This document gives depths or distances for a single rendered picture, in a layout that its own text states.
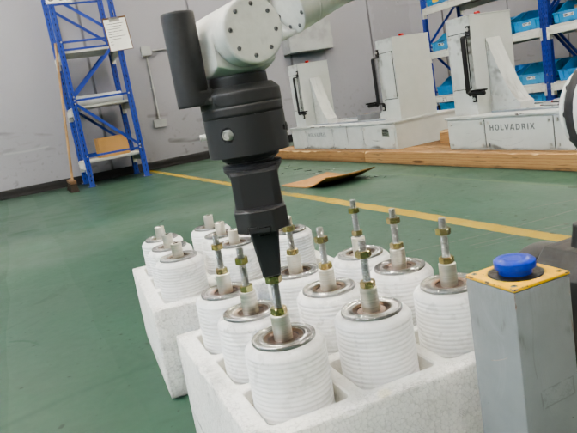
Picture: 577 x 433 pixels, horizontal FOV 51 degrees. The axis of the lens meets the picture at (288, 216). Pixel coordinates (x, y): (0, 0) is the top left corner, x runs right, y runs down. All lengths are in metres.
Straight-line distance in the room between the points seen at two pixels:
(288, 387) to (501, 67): 3.01
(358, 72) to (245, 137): 7.56
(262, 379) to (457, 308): 0.26
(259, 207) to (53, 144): 6.35
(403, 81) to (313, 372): 3.51
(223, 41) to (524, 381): 0.43
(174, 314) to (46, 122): 5.86
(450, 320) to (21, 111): 6.39
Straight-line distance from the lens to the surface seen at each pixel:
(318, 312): 0.82
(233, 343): 0.80
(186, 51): 0.63
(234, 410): 0.74
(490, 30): 3.62
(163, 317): 1.17
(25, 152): 6.93
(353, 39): 8.18
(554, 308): 0.64
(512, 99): 3.48
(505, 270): 0.62
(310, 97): 5.32
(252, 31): 0.61
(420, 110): 4.18
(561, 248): 1.07
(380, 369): 0.74
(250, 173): 0.63
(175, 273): 1.18
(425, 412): 0.75
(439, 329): 0.79
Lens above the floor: 0.52
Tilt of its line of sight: 11 degrees down
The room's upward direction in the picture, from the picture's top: 10 degrees counter-clockwise
